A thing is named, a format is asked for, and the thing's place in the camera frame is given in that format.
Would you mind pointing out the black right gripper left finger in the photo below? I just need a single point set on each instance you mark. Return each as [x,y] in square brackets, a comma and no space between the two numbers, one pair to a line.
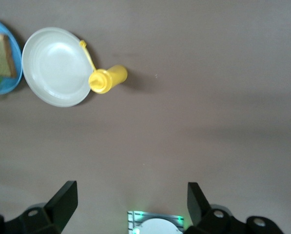
[60,202]

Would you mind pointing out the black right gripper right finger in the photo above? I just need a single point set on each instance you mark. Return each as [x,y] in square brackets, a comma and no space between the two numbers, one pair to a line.
[199,207]

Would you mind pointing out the yellow squeeze bottle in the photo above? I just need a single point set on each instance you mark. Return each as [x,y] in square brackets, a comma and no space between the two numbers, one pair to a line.
[111,76]

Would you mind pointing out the square brown bread slice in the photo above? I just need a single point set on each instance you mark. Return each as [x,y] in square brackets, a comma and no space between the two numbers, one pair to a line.
[4,56]

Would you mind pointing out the beige plate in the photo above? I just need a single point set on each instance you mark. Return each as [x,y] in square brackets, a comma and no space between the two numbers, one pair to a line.
[57,68]

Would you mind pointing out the blue plate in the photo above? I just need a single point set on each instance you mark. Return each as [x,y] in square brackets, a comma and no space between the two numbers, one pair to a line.
[13,44]

